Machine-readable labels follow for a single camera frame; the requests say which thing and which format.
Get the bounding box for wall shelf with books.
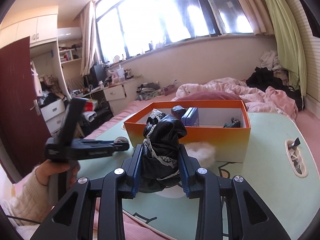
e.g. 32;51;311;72
59;46;83;64

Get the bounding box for person's left forearm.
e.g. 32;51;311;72
0;165;59;230

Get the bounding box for white water heater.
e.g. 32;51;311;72
57;27;83;40

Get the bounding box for crumpled paper scraps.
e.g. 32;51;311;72
289;147;304;174

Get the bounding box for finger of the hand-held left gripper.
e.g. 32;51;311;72
110;136;130;153

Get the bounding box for white clothes pile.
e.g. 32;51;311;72
259;50;288;78

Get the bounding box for green cartoon desk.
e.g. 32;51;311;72
86;111;317;240

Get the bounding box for green toy car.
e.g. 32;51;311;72
223;117;241;128

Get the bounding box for grey clothes pile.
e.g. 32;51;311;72
136;81;160;100

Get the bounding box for pink floral quilt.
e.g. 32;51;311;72
176;79;299;120

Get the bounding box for white wardrobe drawers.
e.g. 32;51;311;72
40;99;67;134

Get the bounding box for white fluffy pom-pom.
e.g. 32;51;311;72
186;141;217;167

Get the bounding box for large window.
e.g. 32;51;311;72
94;0;255;60

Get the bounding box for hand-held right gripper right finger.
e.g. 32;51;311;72
178;144;292;240

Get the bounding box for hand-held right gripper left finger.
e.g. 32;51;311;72
30;144;143;240

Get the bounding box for black lace garment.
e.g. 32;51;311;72
139;109;188;193

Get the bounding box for red package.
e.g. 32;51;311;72
84;99;98;112

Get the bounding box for dark glossy crumpled item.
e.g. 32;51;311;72
171;106;187;120

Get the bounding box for white drawer cabinet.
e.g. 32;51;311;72
102;79;144;115

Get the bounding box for metal door handle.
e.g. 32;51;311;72
29;99;41;117

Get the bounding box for black computer monitor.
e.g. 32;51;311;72
90;65;107;88

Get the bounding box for orange cardboard box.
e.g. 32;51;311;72
124;100;251;164

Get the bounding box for dark red door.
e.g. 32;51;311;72
0;36;53;183

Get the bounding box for black cable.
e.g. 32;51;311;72
5;215;43;227

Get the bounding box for pink pillow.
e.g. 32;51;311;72
179;92;242;102

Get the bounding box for beige curtain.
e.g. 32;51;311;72
80;1;100;77
226;0;275;37

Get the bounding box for green curtain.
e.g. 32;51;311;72
260;0;308;97

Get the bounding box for black clothes pile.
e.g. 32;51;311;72
246;66;305;112

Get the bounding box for purple pouch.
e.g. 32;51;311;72
161;80;178;95

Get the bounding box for white wall cabinets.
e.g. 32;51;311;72
0;14;59;48

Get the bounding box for person's left hand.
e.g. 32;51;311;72
36;160;81;187

